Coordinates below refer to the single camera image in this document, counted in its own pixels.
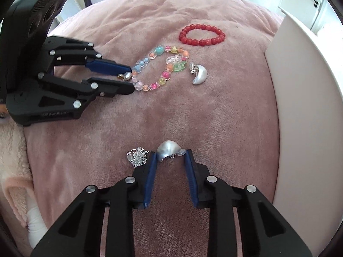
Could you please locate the pink plush blanket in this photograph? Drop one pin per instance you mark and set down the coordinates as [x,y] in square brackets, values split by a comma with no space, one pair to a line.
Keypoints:
[171,117]

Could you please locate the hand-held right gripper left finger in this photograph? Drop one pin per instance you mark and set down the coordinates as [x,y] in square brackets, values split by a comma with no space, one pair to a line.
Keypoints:
[150,182]

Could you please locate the silver crescent earring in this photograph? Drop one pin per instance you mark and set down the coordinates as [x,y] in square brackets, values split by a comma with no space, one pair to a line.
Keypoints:
[167,150]
[198,76]

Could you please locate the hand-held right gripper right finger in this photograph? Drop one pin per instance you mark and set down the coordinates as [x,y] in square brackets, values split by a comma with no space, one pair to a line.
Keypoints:
[191,182]

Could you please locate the white door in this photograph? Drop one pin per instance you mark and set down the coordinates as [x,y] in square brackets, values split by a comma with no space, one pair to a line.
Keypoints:
[321,10]

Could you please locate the silver spiky earring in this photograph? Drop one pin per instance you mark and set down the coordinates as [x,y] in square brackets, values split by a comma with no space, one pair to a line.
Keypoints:
[139,158]

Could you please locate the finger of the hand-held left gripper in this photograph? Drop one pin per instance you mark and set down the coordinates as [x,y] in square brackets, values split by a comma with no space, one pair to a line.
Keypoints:
[107,67]
[118,87]

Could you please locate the white box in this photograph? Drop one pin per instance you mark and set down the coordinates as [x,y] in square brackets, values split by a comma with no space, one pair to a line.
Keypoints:
[305,107]

